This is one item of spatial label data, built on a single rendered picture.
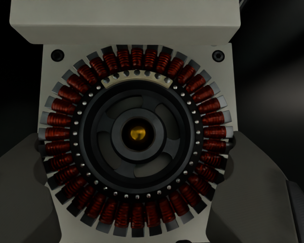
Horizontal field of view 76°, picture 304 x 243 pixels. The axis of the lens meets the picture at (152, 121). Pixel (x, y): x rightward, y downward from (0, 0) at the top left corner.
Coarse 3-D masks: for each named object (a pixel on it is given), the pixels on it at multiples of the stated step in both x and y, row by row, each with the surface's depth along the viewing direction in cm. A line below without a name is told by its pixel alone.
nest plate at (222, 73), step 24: (48, 48) 15; (72, 48) 15; (96, 48) 15; (144, 48) 15; (192, 48) 16; (216, 48) 16; (48, 72) 15; (216, 72) 15; (216, 96) 15; (168, 120) 15; (144, 168) 14; (72, 216) 14; (72, 240) 13; (96, 240) 13; (120, 240) 13; (144, 240) 13; (168, 240) 14; (192, 240) 14
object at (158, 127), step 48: (48, 96) 11; (96, 96) 11; (144, 96) 13; (192, 96) 11; (48, 144) 11; (96, 144) 13; (192, 144) 11; (96, 192) 11; (144, 192) 11; (192, 192) 10
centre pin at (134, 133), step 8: (136, 120) 13; (128, 128) 12; (136, 128) 12; (144, 128) 12; (128, 136) 12; (136, 136) 12; (144, 136) 12; (152, 136) 13; (128, 144) 12; (136, 144) 12; (144, 144) 12
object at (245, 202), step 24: (240, 144) 10; (240, 168) 9; (264, 168) 9; (216, 192) 7; (240, 192) 7; (264, 192) 8; (216, 216) 7; (240, 216) 7; (264, 216) 7; (288, 216) 7; (216, 240) 7; (240, 240) 6; (264, 240) 6; (288, 240) 6
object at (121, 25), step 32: (32, 0) 5; (64, 0) 5; (96, 0) 5; (128, 0) 5; (160, 0) 5; (192, 0) 5; (224, 0) 5; (32, 32) 5; (64, 32) 5; (96, 32) 5; (128, 32) 5; (160, 32) 5; (192, 32) 5; (224, 32) 5
